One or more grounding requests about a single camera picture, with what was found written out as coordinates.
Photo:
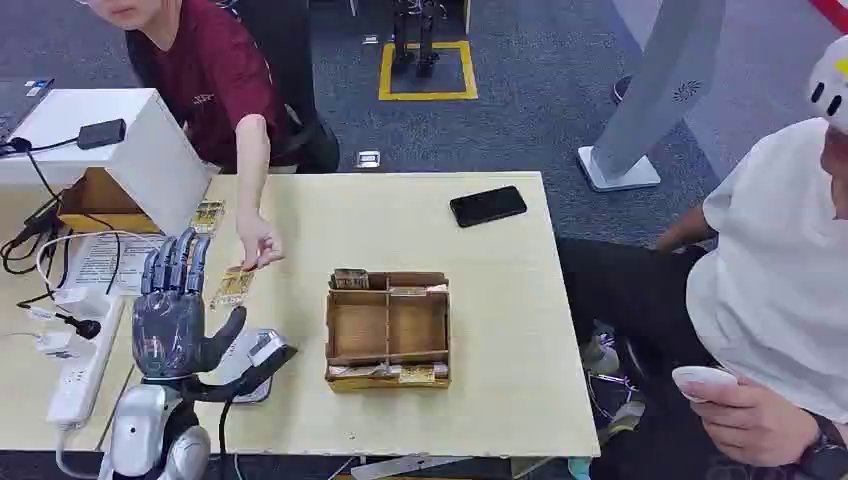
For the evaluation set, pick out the person's right hand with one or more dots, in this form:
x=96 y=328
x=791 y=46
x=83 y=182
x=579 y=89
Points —
x=257 y=240

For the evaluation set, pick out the person's hand with watch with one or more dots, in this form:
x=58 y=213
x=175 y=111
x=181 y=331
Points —
x=755 y=424

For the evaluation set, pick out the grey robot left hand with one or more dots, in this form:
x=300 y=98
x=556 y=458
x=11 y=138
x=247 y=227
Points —
x=166 y=331

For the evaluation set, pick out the gold printed card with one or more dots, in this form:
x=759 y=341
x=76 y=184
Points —
x=208 y=216
x=232 y=287

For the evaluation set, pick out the white handheld controller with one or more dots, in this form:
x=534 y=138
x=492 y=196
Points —
x=702 y=378

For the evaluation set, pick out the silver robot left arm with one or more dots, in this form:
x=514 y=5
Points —
x=136 y=424

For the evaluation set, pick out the black wristwatch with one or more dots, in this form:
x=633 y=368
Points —
x=825 y=454

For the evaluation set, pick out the black plug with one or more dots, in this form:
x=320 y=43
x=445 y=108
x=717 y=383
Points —
x=85 y=327

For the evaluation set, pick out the white charger block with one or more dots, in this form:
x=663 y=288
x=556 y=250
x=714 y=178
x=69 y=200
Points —
x=83 y=301

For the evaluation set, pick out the printed paper sheet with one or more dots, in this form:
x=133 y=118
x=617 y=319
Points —
x=106 y=260

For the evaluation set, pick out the white power strip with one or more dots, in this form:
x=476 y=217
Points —
x=83 y=378

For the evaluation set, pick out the card stack in box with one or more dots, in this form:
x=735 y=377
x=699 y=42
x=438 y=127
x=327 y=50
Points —
x=350 y=279

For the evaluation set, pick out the small white plug adapter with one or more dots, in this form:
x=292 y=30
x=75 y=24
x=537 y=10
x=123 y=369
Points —
x=58 y=344

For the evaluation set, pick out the light sneaker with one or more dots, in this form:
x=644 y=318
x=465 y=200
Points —
x=623 y=420
x=599 y=354

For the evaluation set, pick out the wooden card box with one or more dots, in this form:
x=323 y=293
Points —
x=361 y=328

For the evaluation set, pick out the silver floor socket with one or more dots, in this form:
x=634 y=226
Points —
x=368 y=159

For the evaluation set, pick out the person in white shirt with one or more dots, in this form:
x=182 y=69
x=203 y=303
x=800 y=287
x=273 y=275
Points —
x=775 y=278

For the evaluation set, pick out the brown cardboard box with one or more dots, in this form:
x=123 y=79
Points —
x=99 y=199

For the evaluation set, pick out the thin cards along box divider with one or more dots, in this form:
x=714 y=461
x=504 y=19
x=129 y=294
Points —
x=417 y=290

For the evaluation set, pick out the person in dark red shirt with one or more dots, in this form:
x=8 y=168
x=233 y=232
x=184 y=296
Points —
x=212 y=73

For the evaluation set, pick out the black power adapter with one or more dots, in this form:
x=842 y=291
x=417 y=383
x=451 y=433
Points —
x=101 y=134

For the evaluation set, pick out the row of cards in box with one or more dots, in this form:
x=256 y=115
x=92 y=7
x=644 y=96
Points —
x=397 y=374

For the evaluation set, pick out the white desk riser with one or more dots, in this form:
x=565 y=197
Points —
x=99 y=106

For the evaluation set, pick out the small silver floor plate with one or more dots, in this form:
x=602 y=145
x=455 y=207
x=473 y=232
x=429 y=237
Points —
x=370 y=39

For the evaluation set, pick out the black smartphone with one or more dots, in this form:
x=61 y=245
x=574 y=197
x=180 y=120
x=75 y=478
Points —
x=488 y=206

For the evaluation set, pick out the black robot legs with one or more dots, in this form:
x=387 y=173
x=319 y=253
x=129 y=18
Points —
x=414 y=40

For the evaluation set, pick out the grey laptop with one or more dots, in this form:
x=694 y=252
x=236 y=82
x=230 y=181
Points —
x=16 y=102

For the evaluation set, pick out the white angled floor stand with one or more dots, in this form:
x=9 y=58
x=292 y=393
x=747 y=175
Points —
x=652 y=86

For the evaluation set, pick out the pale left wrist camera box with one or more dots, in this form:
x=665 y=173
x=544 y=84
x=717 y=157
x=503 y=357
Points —
x=255 y=351

